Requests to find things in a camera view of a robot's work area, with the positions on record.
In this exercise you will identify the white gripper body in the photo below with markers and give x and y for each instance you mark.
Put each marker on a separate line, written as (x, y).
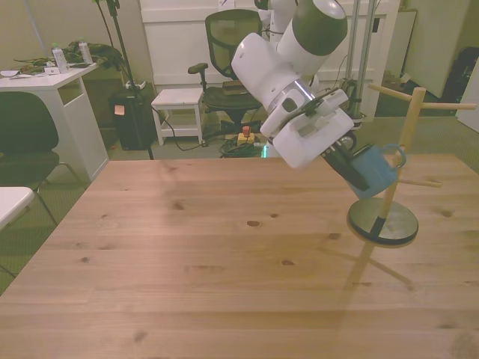
(310, 146)

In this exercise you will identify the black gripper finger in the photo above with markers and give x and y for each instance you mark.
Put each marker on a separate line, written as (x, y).
(348, 170)
(348, 146)

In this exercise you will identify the blue mug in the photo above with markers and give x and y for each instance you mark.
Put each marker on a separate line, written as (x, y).
(374, 174)

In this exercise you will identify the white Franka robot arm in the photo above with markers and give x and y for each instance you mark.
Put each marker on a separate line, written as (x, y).
(262, 63)

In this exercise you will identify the yellow emergency stop button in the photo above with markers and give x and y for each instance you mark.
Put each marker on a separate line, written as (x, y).
(246, 136)

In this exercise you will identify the black mesh office chair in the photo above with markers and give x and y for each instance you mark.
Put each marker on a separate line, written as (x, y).
(228, 48)

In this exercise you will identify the black bag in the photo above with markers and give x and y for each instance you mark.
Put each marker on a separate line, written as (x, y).
(462, 75)

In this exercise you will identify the white step stool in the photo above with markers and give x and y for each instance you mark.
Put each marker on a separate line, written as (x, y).
(179, 98)

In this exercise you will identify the black computer tower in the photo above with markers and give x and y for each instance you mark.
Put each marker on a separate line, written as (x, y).
(132, 123)

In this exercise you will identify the orange sticky note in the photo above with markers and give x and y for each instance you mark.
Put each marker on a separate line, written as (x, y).
(119, 110)

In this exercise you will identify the black tripod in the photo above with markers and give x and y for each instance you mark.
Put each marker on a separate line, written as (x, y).
(123, 48)

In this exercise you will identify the camouflage cloth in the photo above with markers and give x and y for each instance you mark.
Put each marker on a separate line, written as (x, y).
(105, 54)

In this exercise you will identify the clear plastic bottle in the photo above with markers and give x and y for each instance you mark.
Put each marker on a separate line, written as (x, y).
(85, 52)
(60, 58)

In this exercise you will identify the white desk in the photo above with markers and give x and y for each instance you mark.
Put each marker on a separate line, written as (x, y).
(56, 80)

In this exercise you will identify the small white box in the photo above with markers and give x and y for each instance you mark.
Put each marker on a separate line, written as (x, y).
(51, 70)

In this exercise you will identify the black padded chair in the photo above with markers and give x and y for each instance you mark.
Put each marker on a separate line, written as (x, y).
(26, 127)

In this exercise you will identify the white folding table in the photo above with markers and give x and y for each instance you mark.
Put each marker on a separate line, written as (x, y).
(11, 202)

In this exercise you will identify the white paper sheet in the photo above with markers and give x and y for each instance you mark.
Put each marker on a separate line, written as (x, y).
(9, 73)

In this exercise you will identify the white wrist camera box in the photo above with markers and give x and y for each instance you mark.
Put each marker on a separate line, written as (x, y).
(329, 101)

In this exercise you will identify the aluminium frame poles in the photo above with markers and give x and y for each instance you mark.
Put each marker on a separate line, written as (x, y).
(365, 45)

